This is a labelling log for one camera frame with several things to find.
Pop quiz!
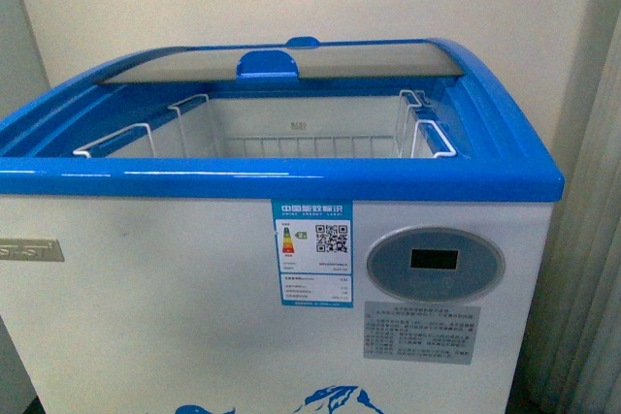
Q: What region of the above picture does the white chest freezer blue rim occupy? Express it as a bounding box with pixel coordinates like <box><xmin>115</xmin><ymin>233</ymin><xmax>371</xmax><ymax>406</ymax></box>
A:
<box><xmin>1</xmin><ymin>39</ymin><xmax>564</xmax><ymax>413</ymax></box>

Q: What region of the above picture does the blue energy label sticker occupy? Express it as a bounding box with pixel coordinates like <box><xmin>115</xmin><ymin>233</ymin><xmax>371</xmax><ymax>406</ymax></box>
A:
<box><xmin>272</xmin><ymin>200</ymin><xmax>353</xmax><ymax>308</ymax></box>

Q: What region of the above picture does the glass sliding freezer lid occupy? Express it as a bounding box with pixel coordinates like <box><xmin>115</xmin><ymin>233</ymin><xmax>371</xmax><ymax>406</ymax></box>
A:
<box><xmin>104</xmin><ymin>37</ymin><xmax>464</xmax><ymax>84</ymax></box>

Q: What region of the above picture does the grey oval control panel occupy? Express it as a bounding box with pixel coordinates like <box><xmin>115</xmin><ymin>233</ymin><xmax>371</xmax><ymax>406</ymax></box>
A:
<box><xmin>367</xmin><ymin>227</ymin><xmax>506</xmax><ymax>303</ymax></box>

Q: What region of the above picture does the grey instruction sticker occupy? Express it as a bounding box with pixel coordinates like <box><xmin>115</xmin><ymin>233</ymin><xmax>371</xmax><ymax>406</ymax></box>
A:
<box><xmin>364</xmin><ymin>302</ymin><xmax>481</xmax><ymax>366</ymax></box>

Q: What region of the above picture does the silver brand nameplate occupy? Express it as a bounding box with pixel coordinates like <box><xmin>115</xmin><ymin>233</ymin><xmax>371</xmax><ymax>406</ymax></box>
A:
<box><xmin>0</xmin><ymin>239</ymin><xmax>65</xmax><ymax>263</ymax></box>

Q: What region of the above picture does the white wire freezer basket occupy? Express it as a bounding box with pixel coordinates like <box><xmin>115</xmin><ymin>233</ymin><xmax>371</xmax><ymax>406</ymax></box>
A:
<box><xmin>73</xmin><ymin>89</ymin><xmax>457</xmax><ymax>159</ymax></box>

